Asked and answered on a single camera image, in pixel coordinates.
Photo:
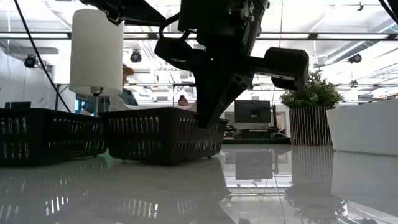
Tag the black ceiling spotlight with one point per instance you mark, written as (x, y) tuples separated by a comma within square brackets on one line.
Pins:
[(136, 56), (355, 58), (31, 61)]

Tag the long black light rail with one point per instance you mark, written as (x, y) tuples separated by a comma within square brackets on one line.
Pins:
[(152, 36)]

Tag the person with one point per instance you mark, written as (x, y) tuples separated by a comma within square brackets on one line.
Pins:
[(183, 101), (129, 96)]

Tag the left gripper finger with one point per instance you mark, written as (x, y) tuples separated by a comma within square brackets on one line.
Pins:
[(214, 99)]

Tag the monitor with cyan screen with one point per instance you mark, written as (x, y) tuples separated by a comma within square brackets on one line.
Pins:
[(77, 105)]

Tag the dark laptop screen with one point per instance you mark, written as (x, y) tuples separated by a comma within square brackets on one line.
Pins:
[(18, 105)]

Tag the green plant ribbed pot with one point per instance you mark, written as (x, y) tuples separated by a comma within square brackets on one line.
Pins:
[(311, 93)]

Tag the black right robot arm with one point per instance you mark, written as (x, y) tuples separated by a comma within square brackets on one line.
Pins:
[(395, 6)]

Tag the black monitor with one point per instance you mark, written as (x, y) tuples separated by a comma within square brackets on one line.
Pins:
[(252, 111)]

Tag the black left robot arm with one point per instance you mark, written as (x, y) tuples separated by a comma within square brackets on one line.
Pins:
[(136, 12)]

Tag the black slotted plastic basket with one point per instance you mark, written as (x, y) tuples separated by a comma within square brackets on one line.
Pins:
[(149, 137)]

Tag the black metal frame stand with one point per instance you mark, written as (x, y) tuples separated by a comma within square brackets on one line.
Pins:
[(57, 93), (183, 84)]

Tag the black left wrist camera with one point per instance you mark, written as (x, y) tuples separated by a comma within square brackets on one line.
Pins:
[(286, 65)]

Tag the white cylindrical lamp shade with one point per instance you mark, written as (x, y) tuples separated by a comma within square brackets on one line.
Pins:
[(96, 49)]

